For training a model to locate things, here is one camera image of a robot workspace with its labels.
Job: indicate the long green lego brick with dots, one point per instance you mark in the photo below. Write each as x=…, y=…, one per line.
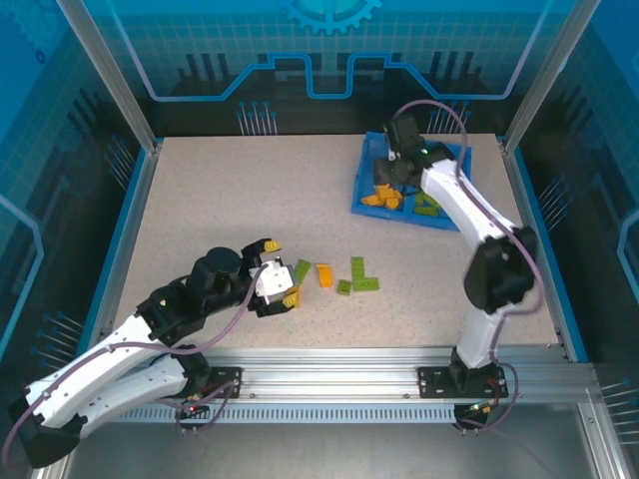
x=366, y=284

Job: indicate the blue gear print backdrop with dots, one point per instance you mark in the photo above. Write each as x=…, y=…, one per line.
x=319, y=50

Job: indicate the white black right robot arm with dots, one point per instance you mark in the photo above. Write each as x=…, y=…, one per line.
x=449, y=199

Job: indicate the aluminium front rail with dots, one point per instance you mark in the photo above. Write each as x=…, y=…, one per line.
x=324, y=374

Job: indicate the orange lego brick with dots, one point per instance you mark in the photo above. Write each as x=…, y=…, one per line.
x=324, y=274
x=394, y=202
x=372, y=200
x=291, y=298
x=272, y=245
x=385, y=191

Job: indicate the aluminium frame post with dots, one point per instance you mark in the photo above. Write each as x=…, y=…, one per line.
x=545, y=75
x=114, y=75

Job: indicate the small green lego brick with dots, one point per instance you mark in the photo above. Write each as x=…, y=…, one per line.
x=344, y=287

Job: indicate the blue table edge strip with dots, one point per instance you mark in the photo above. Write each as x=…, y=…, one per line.
x=107, y=279
x=533, y=199

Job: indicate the small connector board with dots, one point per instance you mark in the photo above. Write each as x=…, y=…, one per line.
x=474, y=410
x=192, y=409

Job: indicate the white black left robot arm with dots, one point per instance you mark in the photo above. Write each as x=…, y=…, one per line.
x=100, y=369

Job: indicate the blue printed side panel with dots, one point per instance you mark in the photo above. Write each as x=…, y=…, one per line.
x=40, y=149
x=599, y=149

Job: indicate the blue two-compartment bin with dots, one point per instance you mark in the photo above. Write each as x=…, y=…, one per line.
x=364, y=209

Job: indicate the grey metal base plate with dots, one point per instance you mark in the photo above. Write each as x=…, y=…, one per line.
x=324, y=454

